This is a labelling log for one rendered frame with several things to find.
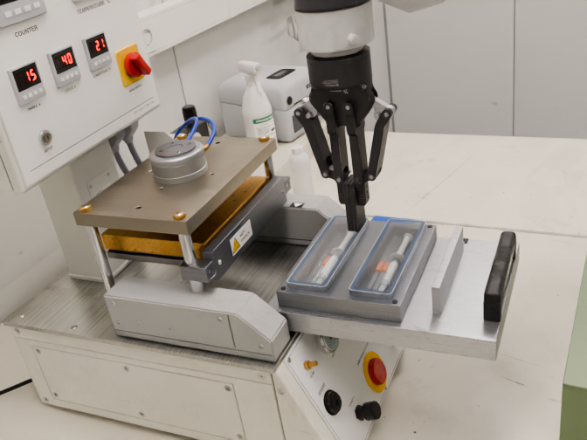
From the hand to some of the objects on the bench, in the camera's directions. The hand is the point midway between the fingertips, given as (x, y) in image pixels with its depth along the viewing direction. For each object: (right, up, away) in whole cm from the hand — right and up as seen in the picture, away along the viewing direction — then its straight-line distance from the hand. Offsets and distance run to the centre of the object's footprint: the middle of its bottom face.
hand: (355, 202), depth 87 cm
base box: (-18, -26, +26) cm, 41 cm away
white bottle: (-5, +2, +76) cm, 76 cm away
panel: (+7, -28, +14) cm, 32 cm away
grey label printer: (-13, +25, +111) cm, 115 cm away
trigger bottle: (-16, +17, +97) cm, 100 cm away
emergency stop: (+5, -27, +13) cm, 30 cm away
